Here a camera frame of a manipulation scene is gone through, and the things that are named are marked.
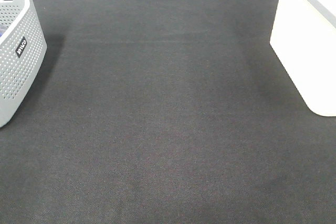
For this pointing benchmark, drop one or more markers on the black fabric table mat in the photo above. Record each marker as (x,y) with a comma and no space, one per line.
(164,111)

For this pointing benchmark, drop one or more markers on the white plastic storage box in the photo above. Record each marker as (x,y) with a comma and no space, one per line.
(303,38)

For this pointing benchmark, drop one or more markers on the grey perforated laundry basket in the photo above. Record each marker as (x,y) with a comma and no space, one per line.
(23,48)

